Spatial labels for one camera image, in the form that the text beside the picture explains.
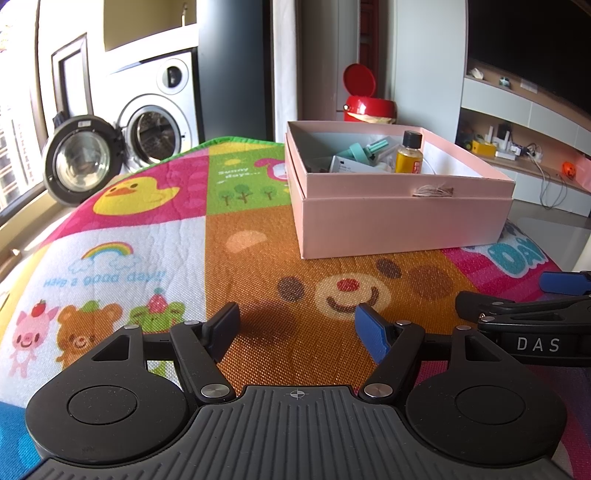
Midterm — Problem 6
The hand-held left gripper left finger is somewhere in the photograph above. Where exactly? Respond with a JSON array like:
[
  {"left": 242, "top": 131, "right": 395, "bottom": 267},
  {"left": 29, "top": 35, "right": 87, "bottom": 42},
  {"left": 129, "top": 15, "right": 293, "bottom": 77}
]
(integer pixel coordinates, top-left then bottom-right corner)
[{"left": 90, "top": 302, "right": 242, "bottom": 402}]

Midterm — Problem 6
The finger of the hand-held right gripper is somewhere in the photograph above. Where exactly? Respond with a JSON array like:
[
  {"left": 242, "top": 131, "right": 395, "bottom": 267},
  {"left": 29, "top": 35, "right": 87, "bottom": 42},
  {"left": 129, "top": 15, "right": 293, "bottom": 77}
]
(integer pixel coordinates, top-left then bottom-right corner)
[
  {"left": 540, "top": 270, "right": 591, "bottom": 297},
  {"left": 455, "top": 291, "right": 591, "bottom": 330}
]

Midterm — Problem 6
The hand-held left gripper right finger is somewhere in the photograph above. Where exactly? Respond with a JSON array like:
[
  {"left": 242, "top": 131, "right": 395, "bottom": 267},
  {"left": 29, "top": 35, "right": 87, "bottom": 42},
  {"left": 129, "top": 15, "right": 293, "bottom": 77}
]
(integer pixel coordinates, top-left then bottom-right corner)
[{"left": 355, "top": 302, "right": 527, "bottom": 402}]

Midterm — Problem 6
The pink cardboard box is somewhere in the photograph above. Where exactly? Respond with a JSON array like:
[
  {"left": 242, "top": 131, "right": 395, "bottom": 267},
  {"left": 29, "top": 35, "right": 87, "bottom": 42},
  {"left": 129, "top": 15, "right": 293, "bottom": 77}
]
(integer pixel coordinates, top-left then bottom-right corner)
[{"left": 284, "top": 120, "right": 516, "bottom": 260}]

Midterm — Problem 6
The white rectangular carton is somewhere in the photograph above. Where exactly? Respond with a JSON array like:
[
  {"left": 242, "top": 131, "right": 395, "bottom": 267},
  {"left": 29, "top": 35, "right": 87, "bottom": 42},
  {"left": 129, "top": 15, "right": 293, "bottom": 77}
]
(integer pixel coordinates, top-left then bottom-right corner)
[{"left": 329, "top": 155, "right": 371, "bottom": 174}]

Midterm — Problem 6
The teal plastic tool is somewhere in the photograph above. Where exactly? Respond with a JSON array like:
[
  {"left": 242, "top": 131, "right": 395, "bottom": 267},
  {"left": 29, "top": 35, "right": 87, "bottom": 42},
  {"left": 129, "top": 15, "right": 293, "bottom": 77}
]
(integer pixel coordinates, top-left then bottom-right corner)
[{"left": 348, "top": 138, "right": 399, "bottom": 165}]

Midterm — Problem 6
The colourful cartoon play mat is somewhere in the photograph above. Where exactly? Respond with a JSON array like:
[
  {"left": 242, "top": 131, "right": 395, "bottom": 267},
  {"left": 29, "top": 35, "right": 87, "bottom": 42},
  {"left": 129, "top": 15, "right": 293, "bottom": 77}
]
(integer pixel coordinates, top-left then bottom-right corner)
[{"left": 0, "top": 137, "right": 591, "bottom": 480}]

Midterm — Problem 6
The jute twine knot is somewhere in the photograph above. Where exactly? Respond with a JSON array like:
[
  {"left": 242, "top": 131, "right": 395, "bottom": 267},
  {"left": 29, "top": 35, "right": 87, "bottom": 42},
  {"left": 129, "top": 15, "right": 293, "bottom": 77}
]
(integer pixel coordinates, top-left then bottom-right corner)
[{"left": 412, "top": 184, "right": 454, "bottom": 199}]

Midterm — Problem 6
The white router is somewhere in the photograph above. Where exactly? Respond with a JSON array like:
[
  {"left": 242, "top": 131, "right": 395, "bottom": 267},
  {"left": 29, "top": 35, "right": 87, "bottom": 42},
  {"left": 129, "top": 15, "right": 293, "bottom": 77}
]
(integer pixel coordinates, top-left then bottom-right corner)
[{"left": 482, "top": 123, "right": 513, "bottom": 155}]

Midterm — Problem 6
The small yellow liquid bottle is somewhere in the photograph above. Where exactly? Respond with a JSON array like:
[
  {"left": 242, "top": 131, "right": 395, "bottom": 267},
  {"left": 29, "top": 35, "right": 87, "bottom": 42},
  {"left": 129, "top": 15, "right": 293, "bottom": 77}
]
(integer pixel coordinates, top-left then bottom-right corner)
[{"left": 394, "top": 130, "right": 424, "bottom": 175}]

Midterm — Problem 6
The grey television cabinet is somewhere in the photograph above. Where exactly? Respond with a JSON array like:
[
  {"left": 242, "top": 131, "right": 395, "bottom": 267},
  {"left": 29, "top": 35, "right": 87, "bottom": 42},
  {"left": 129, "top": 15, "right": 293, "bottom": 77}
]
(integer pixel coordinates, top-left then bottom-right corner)
[{"left": 455, "top": 0, "right": 591, "bottom": 186}]

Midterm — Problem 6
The silver front-load washing machine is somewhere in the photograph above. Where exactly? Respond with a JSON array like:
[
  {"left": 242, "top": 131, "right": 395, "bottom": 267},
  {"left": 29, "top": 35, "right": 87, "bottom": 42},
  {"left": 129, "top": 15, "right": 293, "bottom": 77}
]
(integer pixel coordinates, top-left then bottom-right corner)
[{"left": 43, "top": 48, "right": 200, "bottom": 206}]

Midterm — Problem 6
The red trash can with lid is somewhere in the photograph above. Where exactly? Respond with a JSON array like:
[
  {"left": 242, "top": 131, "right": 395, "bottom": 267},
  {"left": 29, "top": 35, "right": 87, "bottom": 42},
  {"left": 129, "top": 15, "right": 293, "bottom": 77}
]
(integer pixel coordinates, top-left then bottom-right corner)
[{"left": 342, "top": 63, "right": 397, "bottom": 125}]

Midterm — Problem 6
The black television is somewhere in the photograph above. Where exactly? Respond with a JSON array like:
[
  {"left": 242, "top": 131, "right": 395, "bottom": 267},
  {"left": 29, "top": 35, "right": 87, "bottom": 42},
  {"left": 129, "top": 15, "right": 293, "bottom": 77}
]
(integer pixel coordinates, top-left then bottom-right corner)
[{"left": 466, "top": 0, "right": 591, "bottom": 117}]

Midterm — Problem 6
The white cable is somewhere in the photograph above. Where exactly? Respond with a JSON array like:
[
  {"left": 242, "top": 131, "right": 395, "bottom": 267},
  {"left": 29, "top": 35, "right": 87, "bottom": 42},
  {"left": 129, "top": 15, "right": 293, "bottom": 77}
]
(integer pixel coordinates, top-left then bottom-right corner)
[{"left": 526, "top": 144, "right": 571, "bottom": 209}]

